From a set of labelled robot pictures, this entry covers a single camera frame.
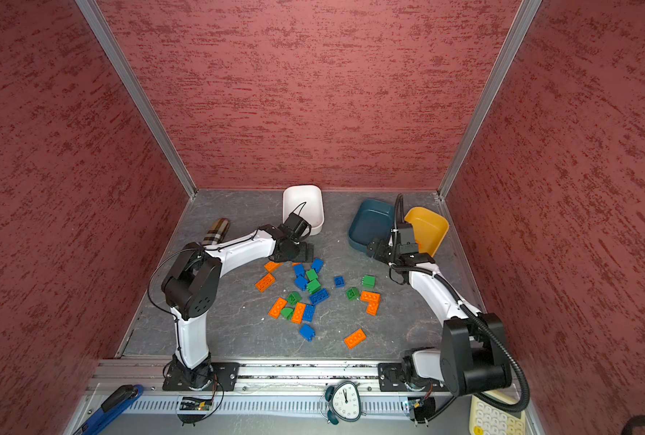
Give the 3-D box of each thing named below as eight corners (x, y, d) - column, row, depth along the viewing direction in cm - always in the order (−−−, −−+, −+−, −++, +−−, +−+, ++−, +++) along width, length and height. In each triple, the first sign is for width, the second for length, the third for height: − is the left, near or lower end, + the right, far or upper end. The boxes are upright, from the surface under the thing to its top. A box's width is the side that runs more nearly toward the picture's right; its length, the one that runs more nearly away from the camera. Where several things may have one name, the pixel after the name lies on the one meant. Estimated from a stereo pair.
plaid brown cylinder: (205, 246, 105) (202, 240, 102) (218, 222, 112) (215, 216, 109) (220, 247, 104) (217, 242, 101) (231, 224, 112) (229, 218, 109)
